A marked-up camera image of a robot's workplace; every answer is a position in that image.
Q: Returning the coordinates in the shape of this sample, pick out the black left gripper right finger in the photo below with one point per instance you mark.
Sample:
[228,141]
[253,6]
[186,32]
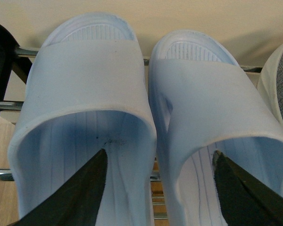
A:
[244,200]

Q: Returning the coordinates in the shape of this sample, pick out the light blue slide slipper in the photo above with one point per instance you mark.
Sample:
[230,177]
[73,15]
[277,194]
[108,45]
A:
[85,94]

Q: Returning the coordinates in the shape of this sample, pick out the grey knit sneaker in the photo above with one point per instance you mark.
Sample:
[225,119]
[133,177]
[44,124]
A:
[270,83]

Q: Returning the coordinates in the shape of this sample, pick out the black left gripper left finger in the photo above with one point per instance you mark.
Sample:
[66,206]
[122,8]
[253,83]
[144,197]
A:
[77,201]

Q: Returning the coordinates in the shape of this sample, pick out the black metal shoe rack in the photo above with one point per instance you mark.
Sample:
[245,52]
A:
[2,94]

